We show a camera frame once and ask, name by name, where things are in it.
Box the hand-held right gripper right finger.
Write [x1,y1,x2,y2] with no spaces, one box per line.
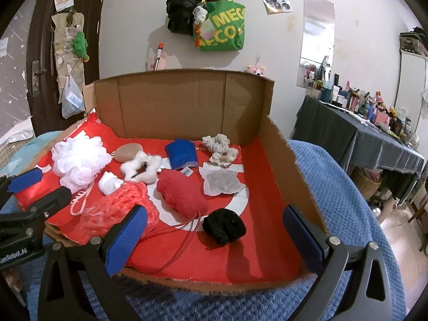
[282,204,393,321]

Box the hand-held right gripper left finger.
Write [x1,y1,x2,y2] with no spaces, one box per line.
[37,205,148,321]

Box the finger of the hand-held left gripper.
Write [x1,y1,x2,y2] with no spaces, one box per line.
[23,186,72,223]
[0,168,45,201]

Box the coral mesh bath sponge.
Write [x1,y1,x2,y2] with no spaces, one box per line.
[78,181,160,241]

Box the cardboard box with red lining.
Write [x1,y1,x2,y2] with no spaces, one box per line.
[15,68,326,290]

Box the white mesh bath sponge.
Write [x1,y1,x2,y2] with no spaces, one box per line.
[51,135,112,216]

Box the small white sponge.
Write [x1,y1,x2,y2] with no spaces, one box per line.
[98,171,124,195]

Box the red fluffy pouch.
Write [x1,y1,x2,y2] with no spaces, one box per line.
[144,170,209,271]

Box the white fluffy scrunchie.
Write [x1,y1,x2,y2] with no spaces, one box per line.
[120,151,162,184]

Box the black knitted pouf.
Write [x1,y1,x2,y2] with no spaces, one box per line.
[202,208,247,245]

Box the tan oval sponge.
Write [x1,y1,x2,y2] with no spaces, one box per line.
[114,143,144,163]

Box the white paper sheet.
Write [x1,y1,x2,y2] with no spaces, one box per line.
[199,162,248,197]

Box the blue knitted cloth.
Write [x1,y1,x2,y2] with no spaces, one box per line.
[165,139,199,176]

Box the white plastic sheet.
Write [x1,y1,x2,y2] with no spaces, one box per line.
[0,117,36,148]

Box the blue blanket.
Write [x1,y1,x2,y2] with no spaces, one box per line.
[0,140,407,321]

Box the dark wooden door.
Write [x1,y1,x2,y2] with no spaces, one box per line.
[26,0,111,132]

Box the wicker basket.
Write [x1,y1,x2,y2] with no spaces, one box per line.
[351,167,382,201]

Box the clear plastic bag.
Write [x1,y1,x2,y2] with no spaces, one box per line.
[61,75,85,119]

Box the table with grey cloth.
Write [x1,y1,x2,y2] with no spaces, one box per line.
[289,95,425,204]

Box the beige hanging organizer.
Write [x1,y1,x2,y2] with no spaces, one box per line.
[51,12,86,91]

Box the green plush toy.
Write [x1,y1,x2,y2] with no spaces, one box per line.
[72,32,90,62]

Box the row of cosmetic bottles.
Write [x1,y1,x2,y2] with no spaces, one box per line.
[301,63,420,148]

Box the white stick with orange tip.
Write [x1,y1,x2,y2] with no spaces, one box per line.
[153,43,164,71]

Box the green tote bag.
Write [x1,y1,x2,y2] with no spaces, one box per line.
[193,2,247,52]

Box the black bag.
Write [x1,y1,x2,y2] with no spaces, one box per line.
[166,0,203,36]

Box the wall mirror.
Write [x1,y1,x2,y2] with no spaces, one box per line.
[297,0,335,89]

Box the white plush keychain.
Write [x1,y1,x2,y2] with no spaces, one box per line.
[193,6,209,25]

